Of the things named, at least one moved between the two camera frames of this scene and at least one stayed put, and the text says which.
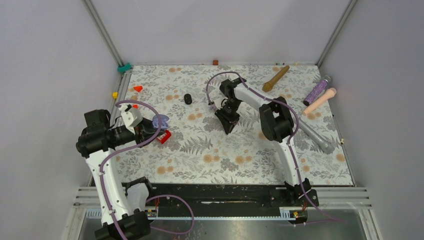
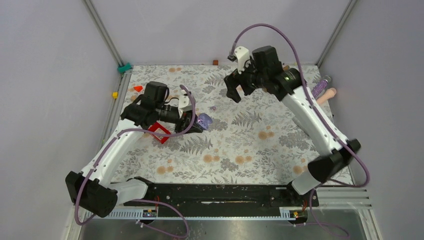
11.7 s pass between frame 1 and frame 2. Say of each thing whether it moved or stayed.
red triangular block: stayed
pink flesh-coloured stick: stayed
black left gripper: moved
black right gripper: moved
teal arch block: stayed
